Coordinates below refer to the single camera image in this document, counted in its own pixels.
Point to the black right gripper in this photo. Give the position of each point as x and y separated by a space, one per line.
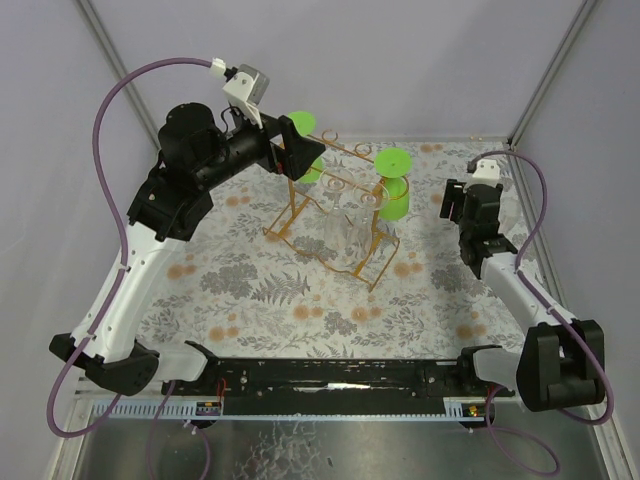
448 200

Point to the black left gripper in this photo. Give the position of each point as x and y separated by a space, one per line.
281 148

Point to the clear wine glass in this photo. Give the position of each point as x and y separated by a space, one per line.
336 182
370 198

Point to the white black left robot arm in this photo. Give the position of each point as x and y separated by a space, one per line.
195 157

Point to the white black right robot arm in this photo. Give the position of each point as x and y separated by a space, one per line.
562 357

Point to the green wine glass left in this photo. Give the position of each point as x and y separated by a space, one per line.
304 161

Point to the green wine glass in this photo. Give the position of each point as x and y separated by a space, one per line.
393 164
304 161

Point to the green wine glass right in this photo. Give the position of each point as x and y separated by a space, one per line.
393 164

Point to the floral patterned table cloth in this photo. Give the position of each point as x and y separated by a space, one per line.
252 282

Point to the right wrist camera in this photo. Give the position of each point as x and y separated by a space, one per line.
487 172

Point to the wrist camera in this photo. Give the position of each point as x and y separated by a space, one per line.
245 90
487 172

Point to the gold wire wine glass rack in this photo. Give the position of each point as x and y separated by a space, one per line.
300 225

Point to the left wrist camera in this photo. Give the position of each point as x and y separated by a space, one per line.
245 90

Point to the aluminium frame post right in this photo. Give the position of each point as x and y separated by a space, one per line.
572 34

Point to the aluminium frame post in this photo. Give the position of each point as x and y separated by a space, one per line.
572 34
97 28

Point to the aluminium frame post left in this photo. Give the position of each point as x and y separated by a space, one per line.
97 28

